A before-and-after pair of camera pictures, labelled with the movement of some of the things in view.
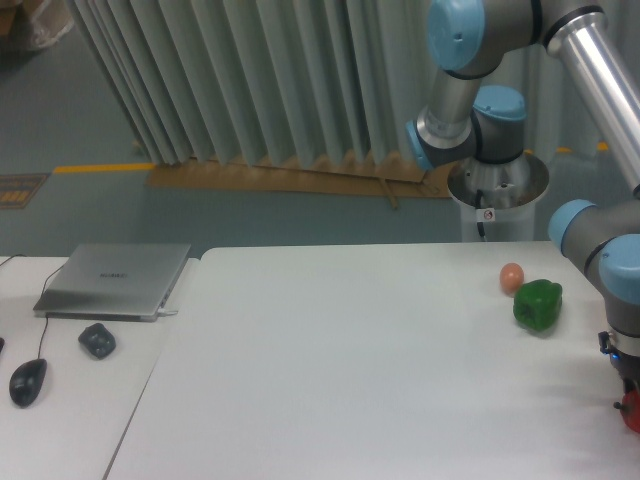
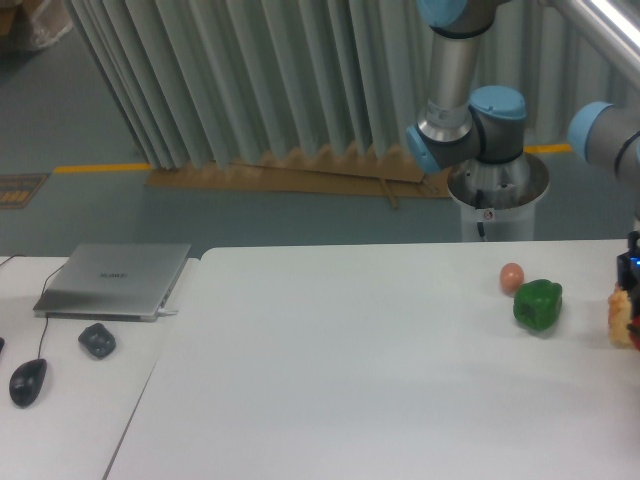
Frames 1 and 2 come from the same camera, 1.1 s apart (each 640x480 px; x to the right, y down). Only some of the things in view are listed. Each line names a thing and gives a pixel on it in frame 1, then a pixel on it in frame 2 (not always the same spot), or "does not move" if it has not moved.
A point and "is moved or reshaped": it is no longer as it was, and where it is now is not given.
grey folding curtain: [300, 82] does not move
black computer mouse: [26, 382] does not move
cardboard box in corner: [40, 22] does not move
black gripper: [626, 365] → [628, 272]
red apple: [630, 408] is moved or reshaped
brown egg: [511, 277] does not move
